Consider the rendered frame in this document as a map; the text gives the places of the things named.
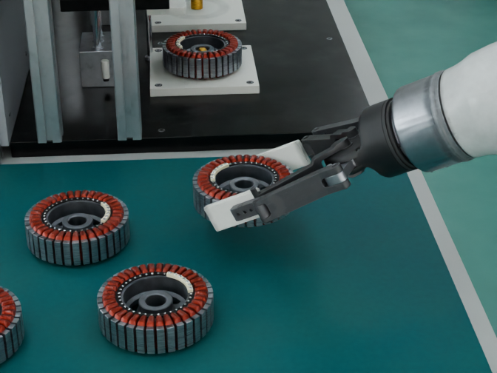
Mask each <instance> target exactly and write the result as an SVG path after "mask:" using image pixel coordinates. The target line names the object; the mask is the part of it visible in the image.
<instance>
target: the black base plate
mask: <svg viewBox="0 0 497 373"><path fill-rule="evenodd" d="M51 3H52V12H53V26H54V35H55V50H56V58H57V67H58V82H59V90H60V99H61V114H62V122H63V130H64V134H63V135H62V142H61V143H53V140H49V141H47V142H46V143H40V144H39V143H38V139H37V132H36V118H35V111H34V104H33V91H32V84H31V76H30V70H29V72H28V75H27V80H26V84H25V87H24V92H23V95H22V98H21V103H20V107H19V110H18V115H17V118H16V123H15V126H14V130H13V135H12V138H11V141H10V148H11V154H12V157H13V158H19V157H41V156H62V155H104V154H126V153H148V152H189V151H211V150H233V149H274V148H276V147H280V146H282V145H284V144H288V143H291V142H292V141H296V140H300V142H302V141H301V140H302V139H303V137H305V136H307V135H313V133H312V130H313V129H314V128H316V127H321V126H325V125H329V124H334V123H338V122H341V121H347V120H351V119H354V118H359V117H360V114H361V112H362V111H363V110H364V109H365V108H366V107H369V106H370V105H369V103H368V100H367V98H366V96H365V93H364V91H363V88H362V85H361V84H360V81H359V79H358V76H357V74H356V71H355V69H354V66H353V64H352V62H351V59H350V56H349V55H348V51H347V50H346V47H345V44H344V42H343V40H342V37H341V35H340V33H339V30H338V28H337V25H336V22H335V21H334V17H333V16H332V13H331V10H330V8H329V6H328V3H327V1H326V0H242V4H243V10H244V14H245V18H246V30H218V31H223V32H227V33H231V34H232V35H233V36H235V37H238V38H239V40H241V42H242V45H251V49H252V53H253V57H254V63H255V67H256V71H257V77H258V81H259V85H260V93H250V94H226V95H179V96H155V97H150V90H149V88H150V61H147V60H146V59H145V56H146V55H147V40H146V11H145V10H135V13H136V27H137V41H138V68H139V82H140V96H141V123H142V139H141V140H133V138H126V141H119V140H118V131H117V119H116V108H115V87H82V86H81V70H80V61H79V48H80V43H81V35H82V33H85V32H92V25H91V24H90V13H89V11H74V12H61V8H60V0H51Z"/></svg>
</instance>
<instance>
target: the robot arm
mask: <svg viewBox="0 0 497 373"><path fill-rule="evenodd" d="M312 133H313V135H307V136H305V137H303V139H302V140H301V141H302V142H300V140H296V141H292V142H291V143H288V144H284V145H282V146H280V147H276V148H274V149H270V150H268V151H266V152H262V153H260V154H258V156H264V157H269V158H272V159H275V160H277V161H280V163H284V164H285V165H286V166H287V167H289V168H291V170H295V169H299V168H301V167H302V168H301V169H299V170H297V171H296V172H293V173H292V174H290V175H288V176H286V177H284V178H283V179H281V180H279V181H277V182H276V183H274V184H272V185H270V186H268V187H266V188H265V189H262V190H260V189H259V188H257V187H256V188H255V186H253V187H252V188H251V189H250V190H248V191H245V192H241V193H240V194H237V195H233V196H231V197H229V198H225V199H223V200H220V201H217V202H214V203H212V204H208V205H206V206H205V207H204V211H205V213H206V214H207V216H208V218H209V220H210V221H211V223H212V225H213V227H214V228H215V230H216V231H218V232H219V231H221V230H224V229H227V228H229V227H232V226H236V225H238V224H242V223H245V222H247V221H251V220H254V219H256V218H260V219H261V221H262V222H263V223H264V224H266V223H268V222H270V221H272V220H274V219H276V218H278V217H280V216H283V215H285V214H287V213H289V212H292V211H294V210H295V209H298V208H300V207H302V206H305V205H306V204H309V203H311V202H313V201H316V200H318V199H320V198H322V197H324V196H326V195H329V194H331V193H334V192H338V191H340V190H343V189H347V188H348V187H349V186H350V185H351V182H350V181H349V180H348V178H354V177H356V176H358V175H359V174H361V173H363V172H364V171H365V168H366V167H369V168H371V169H374V170H375V171H376V172H378V173H379V174H380V175H382V176H384V177H386V178H392V177H394V176H397V175H401V174H404V173H406V172H410V171H413V170H415V169H420V170H421V171H423V172H433V171H436V170H438V169H442V168H445V167H449V166H452V165H454V164H458V163H461V162H466V161H471V160H473V159H474V158H477V157H481V156H484V155H497V42H494V43H492V44H489V45H487V46H486V47H483V48H481V49H479V50H477V51H475V52H473V53H471V54H469V55H468V56H467V57H466V58H464V59H463V60H462V61H460V62H459V63H458V64H456V65H454V66H452V67H450V68H448V69H446V70H440V71H438V72H436V73H434V74H433V75H430V76H428V77H425V78H422V79H419V80H418V81H415V82H412V83H409V84H406V85H404V86H402V87H400V88H399V89H397V90H396V92H395V93H394V95H393V97H392V98H389V99H387V100H384V101H381V102H379V103H377V104H373V105H371V106H369V107H366V108H365V109H364V110H363V111H362V112H361V114H360V117H359V118H354V119H351V120H347V121H341V122H338V123H334V124H329V125H325V126H321V127H316V128H314V129H313V130H312ZM308 156H310V158H311V160H310V158H309V157H308ZM322 160H324V162H325V165H326V167H323V165H322Z"/></svg>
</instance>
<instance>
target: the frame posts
mask: <svg viewBox="0 0 497 373"><path fill-rule="evenodd" d="M22 1H23V8H24V21H25V28H26V35H27V49H28V56H29V63H30V76H31V84H32V91H33V104H34V111H35V125H36V132H37V139H38V143H39V144H40V143H46V142H47V141H49V140H53V143H61V142H62V135H63V134H64V130H63V122H62V114H61V99H60V90H59V82H58V67H57V58H56V50H55V35H54V26H53V12H52V3H51V0H22ZM109 18H110V30H111V41H112V63H113V74H114V86H115V108H116V119H117V131H118V140H119V141H126V138H133V140H141V139H142V123H141V96H140V82H139V68H138V41H137V27H136V13H135V0H109Z"/></svg>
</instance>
